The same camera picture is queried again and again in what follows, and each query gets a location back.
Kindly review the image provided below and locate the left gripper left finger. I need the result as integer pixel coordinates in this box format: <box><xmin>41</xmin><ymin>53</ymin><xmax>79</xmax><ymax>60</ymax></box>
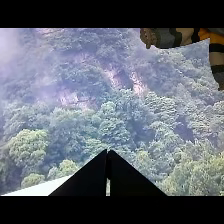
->
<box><xmin>49</xmin><ymin>148</ymin><xmax>108</xmax><ymax>197</ymax></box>

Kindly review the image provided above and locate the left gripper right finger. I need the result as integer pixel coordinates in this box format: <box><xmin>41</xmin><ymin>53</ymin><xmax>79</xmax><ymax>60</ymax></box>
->
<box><xmin>106</xmin><ymin>149</ymin><xmax>167</xmax><ymax>197</ymax></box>

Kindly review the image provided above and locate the yellow grey black striped sweater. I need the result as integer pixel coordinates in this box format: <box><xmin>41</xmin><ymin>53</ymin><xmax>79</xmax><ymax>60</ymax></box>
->
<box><xmin>139</xmin><ymin>28</ymin><xmax>224</xmax><ymax>92</ymax></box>

